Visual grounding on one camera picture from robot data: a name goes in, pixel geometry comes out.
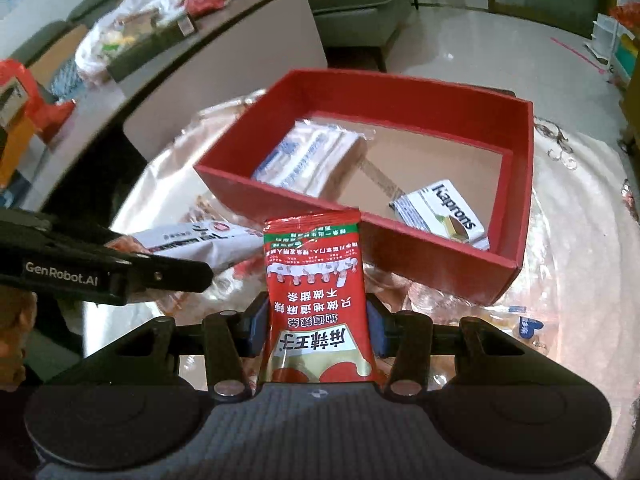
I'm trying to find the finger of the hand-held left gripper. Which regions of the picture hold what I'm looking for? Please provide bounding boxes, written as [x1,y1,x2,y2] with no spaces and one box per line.
[102,230,215,295]

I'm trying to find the red snack packet white figures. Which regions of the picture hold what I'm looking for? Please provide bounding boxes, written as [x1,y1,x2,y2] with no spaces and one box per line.
[256,207,382,396]

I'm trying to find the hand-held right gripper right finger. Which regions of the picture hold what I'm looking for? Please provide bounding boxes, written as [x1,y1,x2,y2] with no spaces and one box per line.
[365,294,553,402]

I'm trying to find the white shelf unit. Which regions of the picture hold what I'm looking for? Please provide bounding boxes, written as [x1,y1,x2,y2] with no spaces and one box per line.
[584,7,640,86]

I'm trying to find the checked cloth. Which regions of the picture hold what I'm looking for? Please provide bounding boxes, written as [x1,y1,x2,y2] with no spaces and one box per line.
[49,64,88,108]

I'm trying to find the dark green box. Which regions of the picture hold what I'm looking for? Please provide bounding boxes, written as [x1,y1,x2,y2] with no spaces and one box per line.
[106,16,196,84]

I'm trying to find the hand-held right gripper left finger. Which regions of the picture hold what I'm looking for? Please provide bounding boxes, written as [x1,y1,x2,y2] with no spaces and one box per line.
[75,292,271,404]

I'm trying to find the white plastic bag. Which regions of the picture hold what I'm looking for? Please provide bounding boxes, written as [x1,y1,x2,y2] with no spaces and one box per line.
[75,0,188,92]

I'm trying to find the orange-red plastic bag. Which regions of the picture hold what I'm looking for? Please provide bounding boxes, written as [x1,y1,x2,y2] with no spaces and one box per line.
[0,59,77,147]

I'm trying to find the beige coffee table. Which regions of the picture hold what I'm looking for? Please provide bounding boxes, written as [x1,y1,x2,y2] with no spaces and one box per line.
[0,0,329,211]

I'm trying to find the clear bread packet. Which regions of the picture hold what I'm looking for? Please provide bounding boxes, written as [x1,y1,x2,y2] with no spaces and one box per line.
[251,119,376,199]

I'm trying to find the brown cardboard box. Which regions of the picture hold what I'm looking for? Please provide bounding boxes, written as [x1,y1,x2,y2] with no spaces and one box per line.
[25,22,92,90]

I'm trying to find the red cardboard box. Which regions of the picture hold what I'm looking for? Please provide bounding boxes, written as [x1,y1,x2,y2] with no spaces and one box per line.
[194,69,535,307]

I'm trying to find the white wafer packet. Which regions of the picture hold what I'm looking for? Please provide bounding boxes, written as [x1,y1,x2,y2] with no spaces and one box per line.
[389,180,492,252]

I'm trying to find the long white snack packet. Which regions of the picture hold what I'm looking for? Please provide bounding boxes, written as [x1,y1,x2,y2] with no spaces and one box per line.
[107,222,265,270]

